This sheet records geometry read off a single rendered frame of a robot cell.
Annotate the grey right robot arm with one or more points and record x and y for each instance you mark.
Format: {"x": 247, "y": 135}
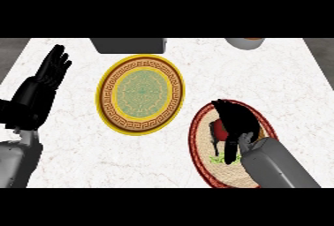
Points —
{"x": 273, "y": 167}

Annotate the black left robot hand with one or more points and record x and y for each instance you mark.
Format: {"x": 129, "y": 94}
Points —
{"x": 41, "y": 88}

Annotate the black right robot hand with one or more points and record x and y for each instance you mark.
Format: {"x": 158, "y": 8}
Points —
{"x": 236, "y": 120}

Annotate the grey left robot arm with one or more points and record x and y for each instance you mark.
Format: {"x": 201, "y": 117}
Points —
{"x": 16, "y": 159}

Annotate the yellow patterned plate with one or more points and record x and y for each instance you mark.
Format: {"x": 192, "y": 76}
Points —
{"x": 140, "y": 94}

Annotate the red tomato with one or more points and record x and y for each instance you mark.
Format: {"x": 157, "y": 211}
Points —
{"x": 219, "y": 131}

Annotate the grey round pot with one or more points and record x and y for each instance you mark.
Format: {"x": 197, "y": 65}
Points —
{"x": 244, "y": 43}

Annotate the dark grey box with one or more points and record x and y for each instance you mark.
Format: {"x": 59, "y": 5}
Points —
{"x": 127, "y": 45}

